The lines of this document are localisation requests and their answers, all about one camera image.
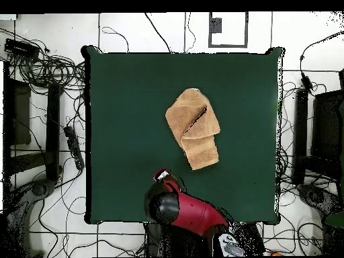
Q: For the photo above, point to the orange-tan terry towel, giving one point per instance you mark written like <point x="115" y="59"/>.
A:
<point x="193" y="121"/>

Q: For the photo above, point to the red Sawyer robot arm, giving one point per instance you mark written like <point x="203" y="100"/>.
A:
<point x="193" y="212"/>

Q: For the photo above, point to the dark green fabric item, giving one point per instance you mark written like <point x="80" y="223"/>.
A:
<point x="336" y="220"/>

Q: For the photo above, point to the dark green table cloth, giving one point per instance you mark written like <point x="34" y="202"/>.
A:
<point x="129" y="94"/>

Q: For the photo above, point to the black power strip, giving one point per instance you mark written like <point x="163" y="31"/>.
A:
<point x="254" y="239"/>
<point x="74" y="146"/>

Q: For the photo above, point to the grey wheeled base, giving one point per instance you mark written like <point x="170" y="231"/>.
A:
<point x="40" y="189"/>
<point x="315" y="196"/>

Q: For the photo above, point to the small orange object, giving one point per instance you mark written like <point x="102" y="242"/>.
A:
<point x="276" y="254"/>

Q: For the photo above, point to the grey floor outlet box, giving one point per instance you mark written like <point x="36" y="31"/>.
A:
<point x="216" y="25"/>

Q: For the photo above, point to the black electronics box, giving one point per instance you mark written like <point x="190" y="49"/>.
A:
<point x="20" y="48"/>

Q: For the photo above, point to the black metal stand frame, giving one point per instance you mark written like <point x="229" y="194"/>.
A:
<point x="301" y="129"/>
<point x="53" y="129"/>

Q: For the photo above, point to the grey floor hatch frame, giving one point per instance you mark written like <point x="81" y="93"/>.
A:
<point x="228" y="46"/>

